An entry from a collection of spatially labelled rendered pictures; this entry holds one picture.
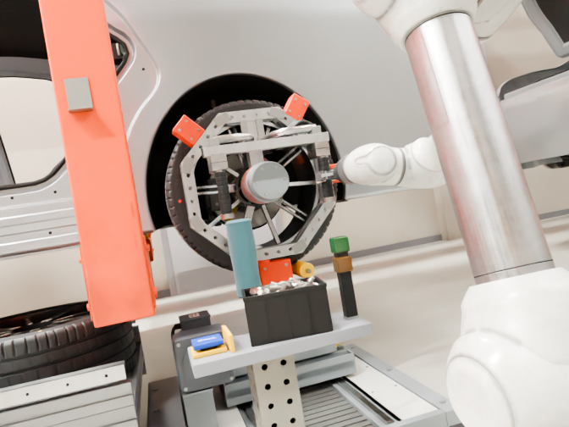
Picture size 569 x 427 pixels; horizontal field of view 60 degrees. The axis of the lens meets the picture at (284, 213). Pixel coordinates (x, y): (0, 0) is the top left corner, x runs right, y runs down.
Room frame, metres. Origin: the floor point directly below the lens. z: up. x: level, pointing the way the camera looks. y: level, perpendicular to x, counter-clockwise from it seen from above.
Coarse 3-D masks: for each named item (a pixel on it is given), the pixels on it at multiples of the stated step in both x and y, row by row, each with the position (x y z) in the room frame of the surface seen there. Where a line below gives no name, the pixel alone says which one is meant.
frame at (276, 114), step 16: (240, 112) 1.75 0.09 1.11; (256, 112) 1.77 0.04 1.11; (272, 112) 1.78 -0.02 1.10; (208, 128) 1.72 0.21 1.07; (192, 160) 1.70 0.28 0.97; (192, 176) 1.70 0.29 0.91; (192, 192) 1.70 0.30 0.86; (320, 192) 1.86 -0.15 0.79; (192, 208) 1.70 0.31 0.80; (320, 208) 1.82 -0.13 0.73; (192, 224) 1.69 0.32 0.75; (320, 224) 1.81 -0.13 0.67; (208, 240) 1.75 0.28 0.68; (224, 240) 1.72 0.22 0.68; (304, 240) 1.84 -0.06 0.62; (272, 256) 1.76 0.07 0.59
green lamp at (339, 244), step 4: (336, 236) 1.26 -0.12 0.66; (340, 236) 1.24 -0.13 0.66; (344, 236) 1.24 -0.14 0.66; (332, 240) 1.24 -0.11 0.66; (336, 240) 1.23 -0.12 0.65; (340, 240) 1.23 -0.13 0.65; (344, 240) 1.23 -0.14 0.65; (348, 240) 1.24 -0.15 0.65; (332, 244) 1.24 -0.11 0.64; (336, 244) 1.23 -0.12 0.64; (340, 244) 1.23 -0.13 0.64; (344, 244) 1.23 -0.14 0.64; (348, 244) 1.24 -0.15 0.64; (332, 248) 1.25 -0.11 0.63; (336, 248) 1.23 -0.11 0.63; (340, 248) 1.23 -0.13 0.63; (344, 248) 1.23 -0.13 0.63; (348, 248) 1.24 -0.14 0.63; (332, 252) 1.26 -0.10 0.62; (336, 252) 1.23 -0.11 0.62; (340, 252) 1.23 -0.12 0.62
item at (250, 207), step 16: (224, 128) 1.82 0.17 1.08; (272, 128) 1.89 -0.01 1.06; (240, 160) 1.85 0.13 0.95; (288, 160) 1.90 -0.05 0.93; (304, 160) 1.96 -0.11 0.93; (240, 176) 1.89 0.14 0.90; (304, 176) 2.03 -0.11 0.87; (208, 192) 1.82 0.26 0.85; (240, 192) 1.89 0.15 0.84; (304, 192) 2.05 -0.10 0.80; (288, 208) 1.89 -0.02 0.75; (304, 208) 2.00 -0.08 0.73; (208, 224) 1.81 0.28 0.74; (272, 224) 1.87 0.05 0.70; (304, 224) 1.89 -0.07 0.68; (272, 240) 2.06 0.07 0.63; (288, 240) 1.87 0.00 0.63
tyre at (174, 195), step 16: (208, 112) 1.81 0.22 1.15; (224, 112) 1.82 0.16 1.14; (176, 144) 1.82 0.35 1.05; (176, 160) 1.77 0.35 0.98; (176, 176) 1.77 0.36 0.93; (176, 192) 1.76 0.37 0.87; (176, 208) 1.76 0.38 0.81; (176, 224) 1.77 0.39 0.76; (192, 240) 1.77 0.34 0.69; (208, 256) 1.79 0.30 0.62; (224, 256) 1.80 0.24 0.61; (288, 256) 1.86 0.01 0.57; (304, 256) 1.89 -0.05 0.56
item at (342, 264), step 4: (348, 256) 1.24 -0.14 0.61; (336, 260) 1.23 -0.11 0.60; (340, 260) 1.23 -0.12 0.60; (344, 260) 1.23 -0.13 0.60; (348, 260) 1.23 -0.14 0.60; (336, 264) 1.24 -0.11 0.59; (340, 264) 1.23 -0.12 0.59; (344, 264) 1.23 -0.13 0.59; (348, 264) 1.23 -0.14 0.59; (336, 268) 1.24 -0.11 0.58; (340, 268) 1.23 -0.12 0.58; (344, 268) 1.23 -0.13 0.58; (348, 268) 1.23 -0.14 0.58; (352, 268) 1.24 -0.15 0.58; (336, 272) 1.25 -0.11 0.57; (340, 272) 1.23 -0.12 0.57; (344, 272) 1.23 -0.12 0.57
